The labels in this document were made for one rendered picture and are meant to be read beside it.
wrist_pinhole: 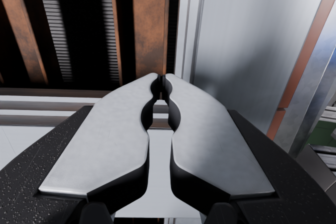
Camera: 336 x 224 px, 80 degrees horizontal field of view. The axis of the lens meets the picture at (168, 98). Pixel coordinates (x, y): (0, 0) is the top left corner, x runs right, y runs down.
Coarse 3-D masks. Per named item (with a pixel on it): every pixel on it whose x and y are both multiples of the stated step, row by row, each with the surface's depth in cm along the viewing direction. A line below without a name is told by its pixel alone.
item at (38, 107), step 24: (192, 0) 17; (192, 24) 18; (192, 48) 19; (192, 72) 19; (0, 96) 23; (24, 96) 23; (48, 96) 23; (72, 96) 24; (96, 96) 24; (0, 120) 22; (24, 120) 22; (48, 120) 22
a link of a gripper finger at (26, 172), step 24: (72, 120) 8; (48, 144) 6; (24, 168) 6; (48, 168) 6; (0, 192) 5; (24, 192) 5; (0, 216) 5; (24, 216) 5; (48, 216) 5; (72, 216) 5
